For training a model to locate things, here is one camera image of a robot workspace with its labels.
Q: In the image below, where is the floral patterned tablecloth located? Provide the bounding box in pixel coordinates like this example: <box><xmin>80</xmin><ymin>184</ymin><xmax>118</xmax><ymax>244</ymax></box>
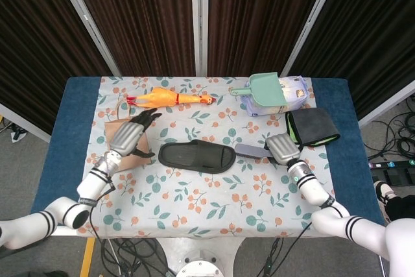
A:
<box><xmin>73</xmin><ymin>76</ymin><xmax>342</xmax><ymax>238</ymax></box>

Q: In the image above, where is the white table pedestal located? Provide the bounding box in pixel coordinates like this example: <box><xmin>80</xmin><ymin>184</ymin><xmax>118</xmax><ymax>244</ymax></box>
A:
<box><xmin>154</xmin><ymin>236</ymin><xmax>248</xmax><ymax>277</ymax></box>

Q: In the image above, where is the white black sneaker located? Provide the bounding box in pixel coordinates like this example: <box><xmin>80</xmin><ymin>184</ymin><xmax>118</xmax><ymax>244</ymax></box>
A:
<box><xmin>373</xmin><ymin>181</ymin><xmax>401</xmax><ymax>223</ymax></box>

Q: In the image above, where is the green plastic dustpan scoop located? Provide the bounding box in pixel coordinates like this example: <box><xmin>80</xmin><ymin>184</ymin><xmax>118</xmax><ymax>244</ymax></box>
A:
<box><xmin>229</xmin><ymin>71</ymin><xmax>289</xmax><ymax>108</ymax></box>

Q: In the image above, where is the black slipper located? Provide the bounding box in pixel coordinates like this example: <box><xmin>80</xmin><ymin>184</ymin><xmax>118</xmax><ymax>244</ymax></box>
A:
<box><xmin>158</xmin><ymin>139</ymin><xmax>237</xmax><ymax>175</ymax></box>

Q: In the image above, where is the blue table cover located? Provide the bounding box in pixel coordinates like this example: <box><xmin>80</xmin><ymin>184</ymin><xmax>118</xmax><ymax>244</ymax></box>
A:
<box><xmin>30</xmin><ymin>76</ymin><xmax>385</xmax><ymax>232</ymax></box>

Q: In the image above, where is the black trouser leg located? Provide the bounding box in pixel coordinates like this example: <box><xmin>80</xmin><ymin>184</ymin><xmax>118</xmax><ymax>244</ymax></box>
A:
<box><xmin>385</xmin><ymin>194</ymin><xmax>415</xmax><ymax>223</ymax></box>

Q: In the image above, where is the purple plastic-wrapped pack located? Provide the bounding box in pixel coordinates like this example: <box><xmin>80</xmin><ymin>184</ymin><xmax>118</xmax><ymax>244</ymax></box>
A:
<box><xmin>243</xmin><ymin>76</ymin><xmax>308</xmax><ymax>117</ymax></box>

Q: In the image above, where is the brown paper bag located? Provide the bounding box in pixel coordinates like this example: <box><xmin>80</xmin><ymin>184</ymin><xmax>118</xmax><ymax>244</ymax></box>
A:
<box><xmin>104</xmin><ymin>99</ymin><xmax>153</xmax><ymax>173</ymax></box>

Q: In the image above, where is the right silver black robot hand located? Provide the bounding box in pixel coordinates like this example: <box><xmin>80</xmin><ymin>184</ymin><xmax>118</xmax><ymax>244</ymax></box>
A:
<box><xmin>265</xmin><ymin>133</ymin><xmax>301</xmax><ymax>166</ymax></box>

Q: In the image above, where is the grey green folded cloth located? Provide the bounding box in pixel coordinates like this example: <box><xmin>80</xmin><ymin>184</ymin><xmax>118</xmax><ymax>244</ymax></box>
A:
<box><xmin>285</xmin><ymin>107</ymin><xmax>341</xmax><ymax>153</ymax></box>

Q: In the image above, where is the black floor cable bundle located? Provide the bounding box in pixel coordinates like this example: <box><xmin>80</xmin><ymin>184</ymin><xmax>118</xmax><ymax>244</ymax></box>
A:
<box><xmin>368</xmin><ymin>95</ymin><xmax>415</xmax><ymax>161</ymax></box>
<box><xmin>100</xmin><ymin>237</ymin><xmax>178</xmax><ymax>277</ymax></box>

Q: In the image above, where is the yellow rubber chicken toy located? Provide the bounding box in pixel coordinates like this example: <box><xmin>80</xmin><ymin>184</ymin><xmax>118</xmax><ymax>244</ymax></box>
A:
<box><xmin>126</xmin><ymin>87</ymin><xmax>217</xmax><ymax>109</ymax></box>

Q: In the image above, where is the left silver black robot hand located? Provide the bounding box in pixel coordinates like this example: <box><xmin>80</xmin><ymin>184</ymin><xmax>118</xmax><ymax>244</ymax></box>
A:
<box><xmin>108</xmin><ymin>108</ymin><xmax>162</xmax><ymax>158</ymax></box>

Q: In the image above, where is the black floor pedal box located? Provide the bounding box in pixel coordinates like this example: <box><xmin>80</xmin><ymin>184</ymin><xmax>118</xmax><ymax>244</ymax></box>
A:
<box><xmin>372</xmin><ymin>168</ymin><xmax>415</xmax><ymax>184</ymax></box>

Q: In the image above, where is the dark brown partition panel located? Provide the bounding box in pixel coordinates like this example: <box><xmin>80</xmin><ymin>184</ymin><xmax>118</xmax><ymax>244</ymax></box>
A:
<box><xmin>191</xmin><ymin>0</ymin><xmax>344</xmax><ymax>77</ymax></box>
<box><xmin>0</xmin><ymin>0</ymin><xmax>123</xmax><ymax>143</ymax></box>
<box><xmin>50</xmin><ymin>0</ymin><xmax>204</xmax><ymax>77</ymax></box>
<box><xmin>280</xmin><ymin>0</ymin><xmax>415</xmax><ymax>128</ymax></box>

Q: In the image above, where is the white round base disc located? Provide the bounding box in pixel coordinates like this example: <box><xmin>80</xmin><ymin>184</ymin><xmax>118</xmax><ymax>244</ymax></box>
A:
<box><xmin>176</xmin><ymin>259</ymin><xmax>228</xmax><ymax>277</ymax></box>

